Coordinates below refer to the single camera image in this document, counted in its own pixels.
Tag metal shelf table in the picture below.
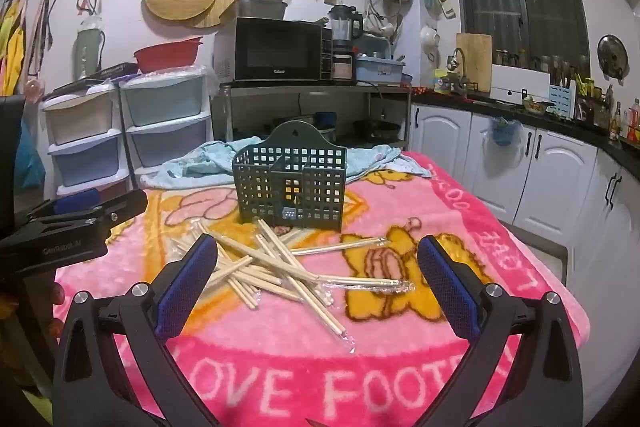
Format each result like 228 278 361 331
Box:
210 82 413 150

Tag black wok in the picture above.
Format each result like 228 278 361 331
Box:
352 119 403 142

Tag wooden cutting board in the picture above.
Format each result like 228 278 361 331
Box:
455 33 493 94

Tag wooden chopstick pair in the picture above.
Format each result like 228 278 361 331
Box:
290 234 391 257
312 274 418 295

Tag brown jar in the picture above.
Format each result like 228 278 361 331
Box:
332 52 356 82

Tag blue dish box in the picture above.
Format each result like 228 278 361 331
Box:
355 54 406 85

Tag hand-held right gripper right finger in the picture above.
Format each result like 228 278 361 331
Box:
405 234 586 427

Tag white kitchen cabinets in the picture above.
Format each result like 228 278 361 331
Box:
410 102 640 408

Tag pink printed blanket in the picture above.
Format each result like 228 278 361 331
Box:
52 149 586 427

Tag dark pot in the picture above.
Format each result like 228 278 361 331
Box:
220 0 288 22

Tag green hanging bottle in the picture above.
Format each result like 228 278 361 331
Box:
75 17 106 80

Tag black tray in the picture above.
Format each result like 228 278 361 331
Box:
52 63 138 95

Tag dark green utensil basket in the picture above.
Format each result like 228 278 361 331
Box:
232 119 347 233

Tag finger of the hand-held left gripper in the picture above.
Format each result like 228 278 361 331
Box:
95 188 149 228
25 188 101 222

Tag black blender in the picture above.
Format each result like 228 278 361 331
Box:
327 5 363 55

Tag beige plastic drawer cabinet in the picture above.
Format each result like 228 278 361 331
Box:
40 84 131 198

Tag blue hanging basket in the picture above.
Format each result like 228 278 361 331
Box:
491 117 521 146

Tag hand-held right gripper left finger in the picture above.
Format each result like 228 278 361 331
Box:
52 234 221 427

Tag yellow hanging cloth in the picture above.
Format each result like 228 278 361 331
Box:
0 0 26 95

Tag black microwave oven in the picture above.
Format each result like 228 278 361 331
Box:
214 17 325 82

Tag black countertop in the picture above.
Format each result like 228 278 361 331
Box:
410 89 640 162

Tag white box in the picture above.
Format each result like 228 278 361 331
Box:
491 64 551 102

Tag pile of chopsticks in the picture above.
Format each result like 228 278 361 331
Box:
170 217 358 355

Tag metal pot lid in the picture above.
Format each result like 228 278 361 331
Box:
597 34 630 80

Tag row of spice jars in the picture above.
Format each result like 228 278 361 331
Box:
492 49 591 78

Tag light blue cloth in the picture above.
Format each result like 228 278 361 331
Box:
140 139 433 190

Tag blue knife block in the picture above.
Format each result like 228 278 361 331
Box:
549 84 576 120

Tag red plastic basin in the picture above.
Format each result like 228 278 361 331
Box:
133 37 203 74

